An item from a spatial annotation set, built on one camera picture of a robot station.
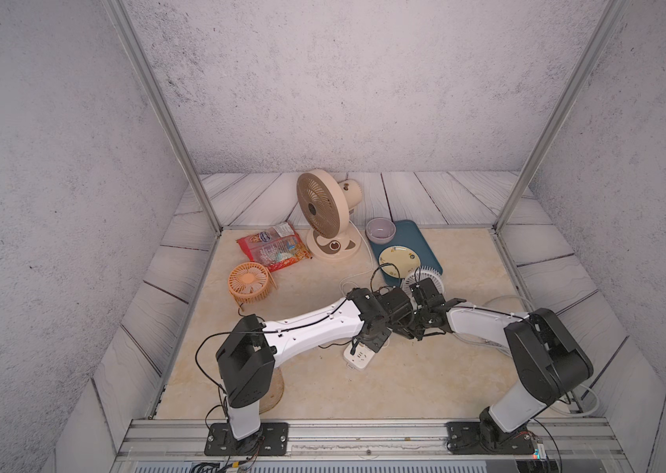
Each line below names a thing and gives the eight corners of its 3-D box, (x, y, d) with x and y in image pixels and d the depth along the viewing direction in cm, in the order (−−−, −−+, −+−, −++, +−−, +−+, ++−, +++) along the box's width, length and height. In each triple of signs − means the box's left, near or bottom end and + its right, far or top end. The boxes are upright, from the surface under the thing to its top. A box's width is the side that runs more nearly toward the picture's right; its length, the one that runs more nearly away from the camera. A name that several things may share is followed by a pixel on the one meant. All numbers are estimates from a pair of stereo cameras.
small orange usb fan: (231, 309, 99) (223, 295, 92) (240, 276, 107) (233, 261, 101) (272, 309, 99) (267, 295, 92) (278, 276, 107) (274, 261, 101)
